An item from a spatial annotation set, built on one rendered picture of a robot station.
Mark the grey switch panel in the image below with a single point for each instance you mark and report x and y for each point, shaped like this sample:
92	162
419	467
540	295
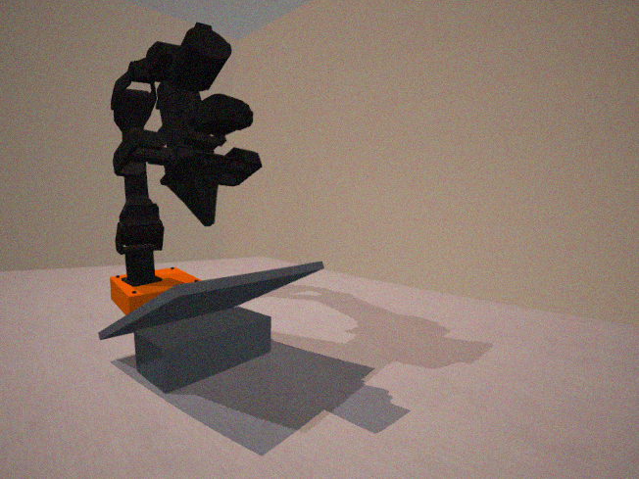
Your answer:
195	330

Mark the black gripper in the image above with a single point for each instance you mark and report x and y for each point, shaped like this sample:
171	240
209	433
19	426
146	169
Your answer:
192	170

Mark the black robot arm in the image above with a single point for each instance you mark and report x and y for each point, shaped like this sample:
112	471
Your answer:
183	70

